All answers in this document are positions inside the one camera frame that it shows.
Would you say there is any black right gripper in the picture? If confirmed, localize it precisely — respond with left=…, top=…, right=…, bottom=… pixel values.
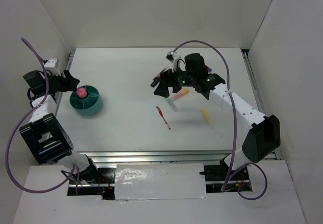
left=154, top=63, right=196, bottom=97

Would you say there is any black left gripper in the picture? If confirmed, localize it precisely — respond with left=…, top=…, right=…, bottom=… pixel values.
left=44, top=70, right=80, bottom=93

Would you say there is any pink black highlighter marker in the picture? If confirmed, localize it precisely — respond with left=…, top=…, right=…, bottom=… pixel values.
left=150, top=74, right=160, bottom=88

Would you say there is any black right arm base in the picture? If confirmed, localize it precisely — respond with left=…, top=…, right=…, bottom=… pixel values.
left=199, top=160, right=249, bottom=183

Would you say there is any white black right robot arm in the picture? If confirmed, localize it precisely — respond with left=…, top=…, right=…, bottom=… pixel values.
left=154, top=52, right=281, bottom=180

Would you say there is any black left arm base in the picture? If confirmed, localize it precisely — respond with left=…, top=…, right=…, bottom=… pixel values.
left=79, top=158, right=116, bottom=186

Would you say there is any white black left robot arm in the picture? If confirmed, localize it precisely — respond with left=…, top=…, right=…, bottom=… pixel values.
left=19, top=70, right=100, bottom=184

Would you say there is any orange pink highlighter marker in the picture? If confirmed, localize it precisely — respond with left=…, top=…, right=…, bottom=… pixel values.
left=171, top=88, right=189, bottom=101

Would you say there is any green highlighter marker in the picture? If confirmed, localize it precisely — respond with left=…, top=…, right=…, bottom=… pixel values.
left=165, top=97, right=178, bottom=112

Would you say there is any red pen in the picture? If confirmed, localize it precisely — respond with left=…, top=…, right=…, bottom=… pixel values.
left=156, top=106, right=171, bottom=130

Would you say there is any teal round desk organizer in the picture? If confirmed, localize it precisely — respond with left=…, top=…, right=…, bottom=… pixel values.
left=69, top=85, right=103, bottom=117

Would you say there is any yellow highlighter marker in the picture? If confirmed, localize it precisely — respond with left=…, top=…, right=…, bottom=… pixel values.
left=201, top=108, right=214, bottom=128

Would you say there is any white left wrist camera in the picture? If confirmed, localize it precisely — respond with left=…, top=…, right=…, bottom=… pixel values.
left=44, top=58, right=61, bottom=76

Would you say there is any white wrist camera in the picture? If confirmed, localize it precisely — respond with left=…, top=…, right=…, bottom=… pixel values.
left=166, top=51, right=181, bottom=72
left=44, top=58, right=61, bottom=76

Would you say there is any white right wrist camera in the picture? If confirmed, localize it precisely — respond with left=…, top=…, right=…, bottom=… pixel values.
left=166, top=51, right=181, bottom=72

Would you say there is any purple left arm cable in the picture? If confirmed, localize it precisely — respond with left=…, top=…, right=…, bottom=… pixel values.
left=5, top=37, right=80, bottom=193

